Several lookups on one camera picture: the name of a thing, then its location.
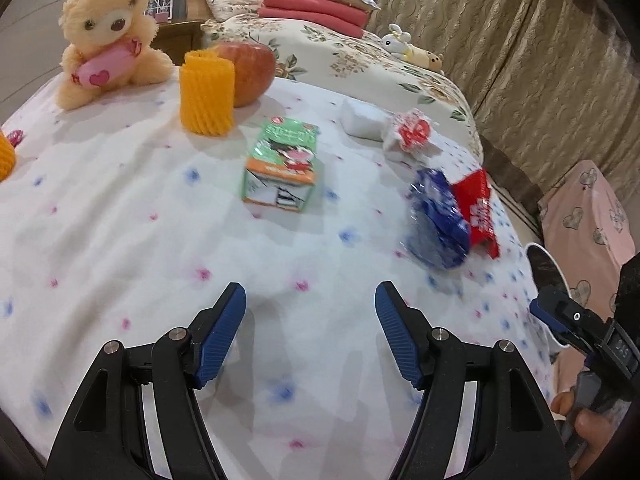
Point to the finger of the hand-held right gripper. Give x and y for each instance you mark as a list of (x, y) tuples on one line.
[(555, 315)]

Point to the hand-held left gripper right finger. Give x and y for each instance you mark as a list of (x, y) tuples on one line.
[(400, 340)]

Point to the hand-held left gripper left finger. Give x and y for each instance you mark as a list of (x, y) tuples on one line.
[(220, 340)]

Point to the blue snack wrapper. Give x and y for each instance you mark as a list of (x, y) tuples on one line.
[(440, 220)]

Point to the red white patterned wrapper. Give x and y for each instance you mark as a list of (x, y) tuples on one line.
[(477, 210)]

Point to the green milk carton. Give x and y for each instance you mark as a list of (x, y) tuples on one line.
[(282, 160)]

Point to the clear red white wrapper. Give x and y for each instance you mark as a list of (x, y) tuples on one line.
[(412, 132)]

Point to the white foam block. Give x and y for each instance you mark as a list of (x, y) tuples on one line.
[(365, 120)]

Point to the large orange foam net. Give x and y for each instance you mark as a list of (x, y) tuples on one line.
[(207, 92)]

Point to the person's right hand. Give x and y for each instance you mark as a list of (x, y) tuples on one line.
[(595, 430)]

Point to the pink heart printed cover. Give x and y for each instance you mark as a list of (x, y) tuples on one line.
[(590, 220)]

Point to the white dotted bed sheet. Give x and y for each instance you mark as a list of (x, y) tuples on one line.
[(150, 240)]

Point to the red apple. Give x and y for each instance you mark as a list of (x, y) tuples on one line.
[(252, 75)]

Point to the small orange foam net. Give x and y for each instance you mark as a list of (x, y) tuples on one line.
[(6, 157)]

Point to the yellow plush toy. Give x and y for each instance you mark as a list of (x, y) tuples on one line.
[(425, 59)]

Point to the floral quilt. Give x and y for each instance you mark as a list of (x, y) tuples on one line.
[(350, 60)]

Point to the beige patterned curtain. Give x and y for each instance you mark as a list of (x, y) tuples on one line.
[(500, 35)]

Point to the small pink wrapper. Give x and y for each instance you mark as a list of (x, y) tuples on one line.
[(15, 138)]

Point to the white bunny plush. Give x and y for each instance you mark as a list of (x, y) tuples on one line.
[(396, 42)]

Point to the wooden nightstand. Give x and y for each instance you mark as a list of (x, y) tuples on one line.
[(177, 35)]

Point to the folded red blanket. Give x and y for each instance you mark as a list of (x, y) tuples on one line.
[(315, 12)]

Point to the cream teddy bear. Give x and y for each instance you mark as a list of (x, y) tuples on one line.
[(107, 20)]

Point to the floral pillow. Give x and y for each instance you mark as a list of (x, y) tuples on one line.
[(232, 0)]

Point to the photo collage frame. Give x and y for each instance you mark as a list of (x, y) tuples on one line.
[(160, 2)]

